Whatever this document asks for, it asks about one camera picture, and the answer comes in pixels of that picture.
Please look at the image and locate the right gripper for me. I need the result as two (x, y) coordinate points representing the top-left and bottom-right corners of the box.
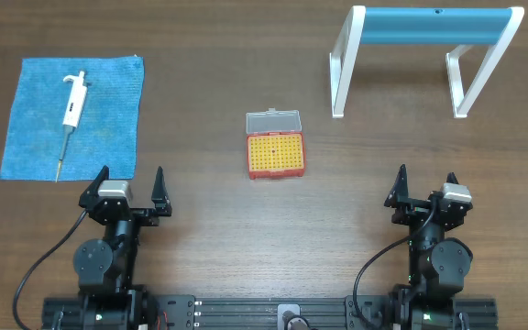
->
(384, 164), (474, 232)

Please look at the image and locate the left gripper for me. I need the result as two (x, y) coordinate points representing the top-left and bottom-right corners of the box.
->
(79, 165), (173, 227)

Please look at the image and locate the white pipette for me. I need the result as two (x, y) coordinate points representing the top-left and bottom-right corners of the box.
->
(54, 70), (92, 183)

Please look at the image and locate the blue cloth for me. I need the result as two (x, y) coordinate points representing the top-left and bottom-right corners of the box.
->
(0, 55), (146, 182)

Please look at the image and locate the red and yellow tip box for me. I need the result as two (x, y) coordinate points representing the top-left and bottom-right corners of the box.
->
(245, 107), (307, 181)

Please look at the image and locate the white and blue stand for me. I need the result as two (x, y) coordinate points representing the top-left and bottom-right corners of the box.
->
(328, 5), (525, 119)

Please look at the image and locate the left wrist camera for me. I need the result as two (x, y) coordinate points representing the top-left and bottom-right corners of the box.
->
(97, 180), (134, 204)

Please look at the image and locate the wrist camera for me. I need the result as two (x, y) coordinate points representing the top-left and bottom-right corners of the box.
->
(440, 182), (473, 205)
(97, 180), (134, 204)

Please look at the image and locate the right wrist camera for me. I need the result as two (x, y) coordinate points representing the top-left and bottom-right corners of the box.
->
(440, 182), (473, 205)

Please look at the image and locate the mounting rail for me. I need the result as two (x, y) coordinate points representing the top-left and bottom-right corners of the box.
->
(41, 294), (499, 330)

